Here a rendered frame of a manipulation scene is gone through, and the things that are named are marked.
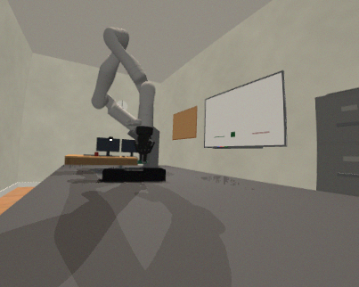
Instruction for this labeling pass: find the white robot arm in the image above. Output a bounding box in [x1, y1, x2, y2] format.
[92, 27, 155, 131]

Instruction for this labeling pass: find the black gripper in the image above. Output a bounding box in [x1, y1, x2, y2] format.
[134, 126, 155, 163]

